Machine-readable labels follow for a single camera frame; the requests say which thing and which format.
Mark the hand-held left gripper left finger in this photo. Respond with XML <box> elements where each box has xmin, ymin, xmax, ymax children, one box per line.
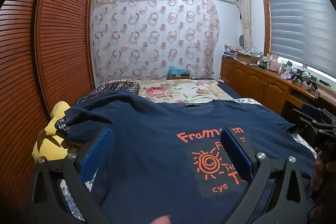
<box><xmin>26</xmin><ymin>127</ymin><xmax>114</xmax><ymax>224</ymax></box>

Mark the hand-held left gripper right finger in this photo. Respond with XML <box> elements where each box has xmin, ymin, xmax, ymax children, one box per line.
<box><xmin>220</xmin><ymin>131</ymin><xmax>314</xmax><ymax>224</ymax></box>

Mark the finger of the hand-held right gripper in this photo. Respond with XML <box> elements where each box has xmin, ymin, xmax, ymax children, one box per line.
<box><xmin>287</xmin><ymin>103</ymin><xmax>324</xmax><ymax>133</ymax></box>

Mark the navy printed T-shirt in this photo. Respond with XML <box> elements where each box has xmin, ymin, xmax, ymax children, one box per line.
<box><xmin>64</xmin><ymin>90</ymin><xmax>317</xmax><ymax>224</ymax></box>

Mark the person's right hand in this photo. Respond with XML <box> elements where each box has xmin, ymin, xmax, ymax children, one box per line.
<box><xmin>311</xmin><ymin>152</ymin><xmax>332</xmax><ymax>191</ymax></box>

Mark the person's left hand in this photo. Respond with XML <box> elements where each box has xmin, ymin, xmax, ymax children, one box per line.
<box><xmin>152</xmin><ymin>216</ymin><xmax>172</xmax><ymax>224</ymax></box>

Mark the black device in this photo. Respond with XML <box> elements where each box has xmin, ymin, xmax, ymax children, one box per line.
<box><xmin>306</xmin><ymin>76</ymin><xmax>319</xmax><ymax>89</ymax></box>
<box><xmin>291</xmin><ymin>69</ymin><xmax>306</xmax><ymax>83</ymax></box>

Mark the yellow plush toy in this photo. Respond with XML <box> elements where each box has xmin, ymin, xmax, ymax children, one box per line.
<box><xmin>32</xmin><ymin>101</ymin><xmax>71</xmax><ymax>164</ymax></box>

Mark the blue floral white sheet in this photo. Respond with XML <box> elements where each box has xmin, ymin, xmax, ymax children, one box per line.
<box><xmin>59</xmin><ymin>97</ymin><xmax>315</xmax><ymax>224</ymax></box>

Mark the wooden cabinet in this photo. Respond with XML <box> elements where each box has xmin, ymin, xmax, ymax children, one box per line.
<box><xmin>220</xmin><ymin>56</ymin><xmax>336</xmax><ymax>122</ymax></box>

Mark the pink bottle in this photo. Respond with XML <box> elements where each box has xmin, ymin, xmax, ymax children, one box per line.
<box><xmin>269</xmin><ymin>54</ymin><xmax>279</xmax><ymax>72</ymax></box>

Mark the open cardboard box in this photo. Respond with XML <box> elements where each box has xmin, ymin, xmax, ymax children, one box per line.
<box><xmin>236</xmin><ymin>52</ymin><xmax>259</xmax><ymax>64</ymax></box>

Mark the pink floral bedspread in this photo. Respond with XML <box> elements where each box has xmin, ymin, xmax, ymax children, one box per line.
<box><xmin>104</xmin><ymin>79</ymin><xmax>242</xmax><ymax>104</ymax></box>

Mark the stack of books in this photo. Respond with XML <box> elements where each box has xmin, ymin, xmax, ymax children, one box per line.
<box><xmin>223</xmin><ymin>44</ymin><xmax>238</xmax><ymax>59</ymax></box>

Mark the cardboard box with blue cloth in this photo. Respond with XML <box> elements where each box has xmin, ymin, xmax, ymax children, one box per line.
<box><xmin>167</xmin><ymin>64</ymin><xmax>191</xmax><ymax>80</ymax></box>

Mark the wooden louvered wardrobe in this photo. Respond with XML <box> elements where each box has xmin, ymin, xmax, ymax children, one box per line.
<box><xmin>0</xmin><ymin>0</ymin><xmax>96</xmax><ymax>214</ymax></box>

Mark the beige window curtain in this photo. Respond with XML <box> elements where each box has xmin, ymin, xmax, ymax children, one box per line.
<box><xmin>234</xmin><ymin>0</ymin><xmax>253</xmax><ymax>50</ymax></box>

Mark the circle-patterned sheer curtain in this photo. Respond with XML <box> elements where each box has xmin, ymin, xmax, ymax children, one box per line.
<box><xmin>91</xmin><ymin>0</ymin><xmax>220</xmax><ymax>81</ymax></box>

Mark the black ring-patterned folded blanket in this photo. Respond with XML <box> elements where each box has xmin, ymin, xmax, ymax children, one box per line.
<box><xmin>55</xmin><ymin>81</ymin><xmax>140</xmax><ymax>138</ymax></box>

